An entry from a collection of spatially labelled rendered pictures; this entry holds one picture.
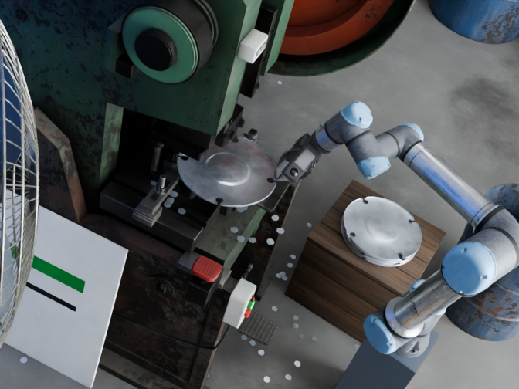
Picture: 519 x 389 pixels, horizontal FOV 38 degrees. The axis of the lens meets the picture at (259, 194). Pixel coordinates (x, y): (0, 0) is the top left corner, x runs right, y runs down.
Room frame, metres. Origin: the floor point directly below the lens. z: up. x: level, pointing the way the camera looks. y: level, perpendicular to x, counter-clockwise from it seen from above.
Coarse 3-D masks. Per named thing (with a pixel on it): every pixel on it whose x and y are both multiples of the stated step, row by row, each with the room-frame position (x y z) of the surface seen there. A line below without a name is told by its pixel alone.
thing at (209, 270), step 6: (198, 258) 1.22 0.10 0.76; (204, 258) 1.23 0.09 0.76; (198, 264) 1.20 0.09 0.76; (204, 264) 1.21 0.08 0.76; (210, 264) 1.21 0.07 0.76; (216, 264) 1.22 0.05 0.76; (192, 270) 1.18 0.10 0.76; (198, 270) 1.18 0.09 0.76; (204, 270) 1.19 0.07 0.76; (210, 270) 1.19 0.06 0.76; (216, 270) 1.20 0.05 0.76; (198, 276) 1.17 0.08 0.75; (204, 276) 1.17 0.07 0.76; (210, 276) 1.18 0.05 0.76; (216, 276) 1.18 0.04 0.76
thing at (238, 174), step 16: (240, 144) 1.66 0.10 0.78; (256, 144) 1.68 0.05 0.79; (192, 160) 1.53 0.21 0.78; (208, 160) 1.55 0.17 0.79; (224, 160) 1.57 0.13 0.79; (240, 160) 1.59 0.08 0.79; (256, 160) 1.62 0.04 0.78; (272, 160) 1.63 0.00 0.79; (192, 176) 1.47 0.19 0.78; (208, 176) 1.49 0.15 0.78; (224, 176) 1.51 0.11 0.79; (240, 176) 1.53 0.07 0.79; (256, 176) 1.55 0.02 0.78; (272, 176) 1.57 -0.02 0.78; (208, 192) 1.43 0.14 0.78; (224, 192) 1.45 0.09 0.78; (240, 192) 1.47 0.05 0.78; (256, 192) 1.49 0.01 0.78
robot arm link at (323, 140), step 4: (320, 124) 1.57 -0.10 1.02; (320, 128) 1.56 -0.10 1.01; (316, 132) 1.56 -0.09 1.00; (320, 132) 1.55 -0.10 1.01; (324, 132) 1.54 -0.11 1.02; (316, 136) 1.55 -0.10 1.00; (320, 136) 1.54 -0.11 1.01; (324, 136) 1.53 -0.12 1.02; (320, 140) 1.53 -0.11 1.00; (324, 140) 1.53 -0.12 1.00; (328, 140) 1.53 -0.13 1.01; (320, 144) 1.53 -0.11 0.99; (324, 144) 1.53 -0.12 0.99; (328, 144) 1.53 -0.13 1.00; (332, 144) 1.53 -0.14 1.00; (336, 144) 1.53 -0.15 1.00; (340, 144) 1.53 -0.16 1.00; (324, 148) 1.53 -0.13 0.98; (328, 148) 1.53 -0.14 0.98; (332, 148) 1.53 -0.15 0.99; (336, 148) 1.54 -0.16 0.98
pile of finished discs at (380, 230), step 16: (352, 208) 1.95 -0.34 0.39; (368, 208) 1.98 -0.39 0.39; (384, 208) 2.00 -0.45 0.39; (400, 208) 2.03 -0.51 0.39; (352, 224) 1.88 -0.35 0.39; (368, 224) 1.90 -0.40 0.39; (384, 224) 1.92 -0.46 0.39; (400, 224) 1.95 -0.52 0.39; (416, 224) 1.98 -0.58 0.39; (352, 240) 1.80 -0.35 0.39; (368, 240) 1.82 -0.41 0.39; (384, 240) 1.84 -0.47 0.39; (400, 240) 1.87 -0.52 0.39; (416, 240) 1.90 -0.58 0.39; (368, 256) 1.76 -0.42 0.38; (384, 256) 1.77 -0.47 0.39; (400, 256) 1.81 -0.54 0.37
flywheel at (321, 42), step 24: (312, 0) 1.90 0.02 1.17; (336, 0) 1.89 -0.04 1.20; (360, 0) 1.87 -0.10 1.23; (384, 0) 1.83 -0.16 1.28; (288, 24) 1.91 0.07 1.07; (312, 24) 1.90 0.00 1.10; (336, 24) 1.86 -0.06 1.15; (360, 24) 1.84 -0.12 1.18; (288, 48) 1.87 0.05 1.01; (312, 48) 1.86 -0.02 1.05; (336, 48) 1.84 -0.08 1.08
